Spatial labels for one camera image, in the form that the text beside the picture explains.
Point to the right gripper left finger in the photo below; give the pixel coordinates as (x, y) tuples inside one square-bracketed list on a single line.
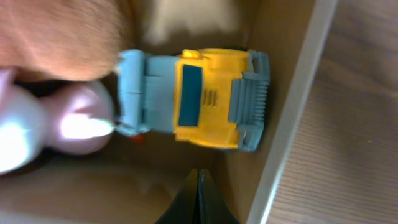
[(183, 208)]

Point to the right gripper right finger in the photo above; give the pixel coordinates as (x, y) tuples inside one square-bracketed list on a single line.
[(211, 208)]

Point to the white cardboard box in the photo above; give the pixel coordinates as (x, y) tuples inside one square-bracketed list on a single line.
[(126, 184)]

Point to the yellow grey toy truck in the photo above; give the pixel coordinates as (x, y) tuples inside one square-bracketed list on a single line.
[(210, 97)]

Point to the pink duck toy with hat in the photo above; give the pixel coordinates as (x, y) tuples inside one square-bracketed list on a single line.
[(77, 119)]

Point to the brown plush bear toy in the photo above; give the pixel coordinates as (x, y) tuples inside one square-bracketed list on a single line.
[(74, 40)]

